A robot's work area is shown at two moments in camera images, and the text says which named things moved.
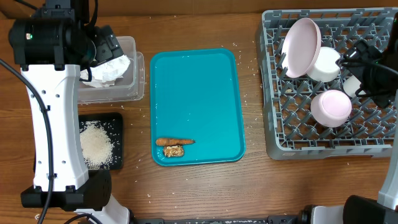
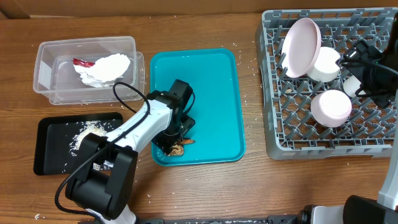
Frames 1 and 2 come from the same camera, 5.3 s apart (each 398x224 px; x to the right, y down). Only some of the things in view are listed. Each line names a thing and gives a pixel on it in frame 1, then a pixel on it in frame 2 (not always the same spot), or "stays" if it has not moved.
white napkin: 106,74 stays
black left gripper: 107,45 -> 165,142
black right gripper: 386,100 stays
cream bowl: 325,68 stays
